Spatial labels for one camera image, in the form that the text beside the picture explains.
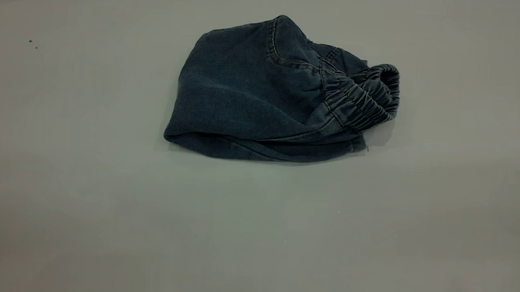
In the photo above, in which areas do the blue denim pants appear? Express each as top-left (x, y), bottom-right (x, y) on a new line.
top-left (162, 9), bottom-right (404, 168)

